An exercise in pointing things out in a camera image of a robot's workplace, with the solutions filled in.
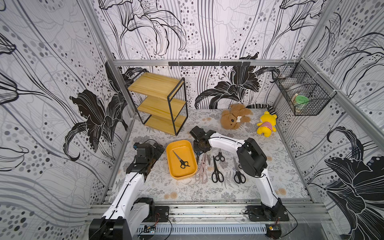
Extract blue handled scissors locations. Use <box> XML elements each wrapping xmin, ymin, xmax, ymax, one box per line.
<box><xmin>194</xmin><ymin>151</ymin><xmax>203</xmax><ymax>165</ymax></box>

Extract yellow storage tray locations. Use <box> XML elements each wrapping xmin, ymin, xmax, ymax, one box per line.
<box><xmin>166</xmin><ymin>140</ymin><xmax>198</xmax><ymax>180</ymax></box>

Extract pink handled scissors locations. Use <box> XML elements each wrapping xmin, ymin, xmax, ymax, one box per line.
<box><xmin>195</xmin><ymin>153</ymin><xmax>208</xmax><ymax>185</ymax></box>

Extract large black scissors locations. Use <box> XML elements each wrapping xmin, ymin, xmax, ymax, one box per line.
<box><xmin>212</xmin><ymin>157</ymin><xmax>224</xmax><ymax>183</ymax></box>

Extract beige kitchen scissors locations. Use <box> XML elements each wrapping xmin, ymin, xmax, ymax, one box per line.
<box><xmin>206</xmin><ymin>151</ymin><xmax>211</xmax><ymax>166</ymax></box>

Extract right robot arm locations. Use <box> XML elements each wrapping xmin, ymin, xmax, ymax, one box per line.
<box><xmin>190</xmin><ymin>126</ymin><xmax>283</xmax><ymax>212</ymax></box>

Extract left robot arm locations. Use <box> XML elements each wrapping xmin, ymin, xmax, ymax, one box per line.
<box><xmin>88</xmin><ymin>142</ymin><xmax>165</xmax><ymax>240</ymax></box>

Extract black scissors right lower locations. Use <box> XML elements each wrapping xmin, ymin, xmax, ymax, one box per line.
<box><xmin>233</xmin><ymin>158</ymin><xmax>246</xmax><ymax>184</ymax></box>

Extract right circuit box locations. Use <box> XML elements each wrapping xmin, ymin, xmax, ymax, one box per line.
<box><xmin>266</xmin><ymin>224</ymin><xmax>282</xmax><ymax>240</ymax></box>

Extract brown teddy bear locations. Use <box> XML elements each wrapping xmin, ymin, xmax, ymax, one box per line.
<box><xmin>221</xmin><ymin>104</ymin><xmax>253</xmax><ymax>130</ymax></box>

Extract wooden three-tier shelf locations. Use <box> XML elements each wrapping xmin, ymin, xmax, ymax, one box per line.
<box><xmin>128</xmin><ymin>72</ymin><xmax>189</xmax><ymax>136</ymax></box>

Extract yellow plush bear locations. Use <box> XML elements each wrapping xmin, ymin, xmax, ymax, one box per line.
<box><xmin>257</xmin><ymin>111</ymin><xmax>277</xmax><ymax>138</ymax></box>

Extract left circuit board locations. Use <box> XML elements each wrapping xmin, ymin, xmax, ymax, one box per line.
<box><xmin>143</xmin><ymin>225</ymin><xmax>157</xmax><ymax>234</ymax></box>

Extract green lidded jar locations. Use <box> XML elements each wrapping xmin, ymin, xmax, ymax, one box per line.
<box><xmin>294</xmin><ymin>95</ymin><xmax>310</xmax><ymax>111</ymax></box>

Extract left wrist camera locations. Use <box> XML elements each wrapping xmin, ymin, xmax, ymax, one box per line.
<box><xmin>133</xmin><ymin>142</ymin><xmax>140</xmax><ymax>150</ymax></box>

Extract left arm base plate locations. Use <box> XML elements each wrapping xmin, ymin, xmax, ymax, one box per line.
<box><xmin>143</xmin><ymin>206</ymin><xmax>170</xmax><ymax>223</ymax></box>

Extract aluminium front rail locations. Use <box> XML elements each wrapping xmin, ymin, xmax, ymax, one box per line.
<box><xmin>157</xmin><ymin>201</ymin><xmax>332</xmax><ymax>224</ymax></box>

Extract black wall hook bar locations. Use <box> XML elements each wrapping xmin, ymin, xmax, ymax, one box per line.
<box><xmin>168</xmin><ymin>61</ymin><xmax>251</xmax><ymax>67</ymax></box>

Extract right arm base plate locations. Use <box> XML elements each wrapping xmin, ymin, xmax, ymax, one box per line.
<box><xmin>245</xmin><ymin>204</ymin><xmax>290</xmax><ymax>222</ymax></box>

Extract black wire basket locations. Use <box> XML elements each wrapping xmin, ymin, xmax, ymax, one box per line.
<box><xmin>272</xmin><ymin>63</ymin><xmax>337</xmax><ymax>119</ymax></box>

